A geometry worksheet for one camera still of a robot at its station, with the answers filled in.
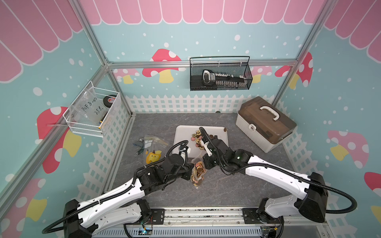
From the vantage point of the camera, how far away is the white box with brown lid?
35.1 inches

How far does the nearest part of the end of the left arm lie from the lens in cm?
50

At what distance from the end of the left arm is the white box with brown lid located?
1.92 ft
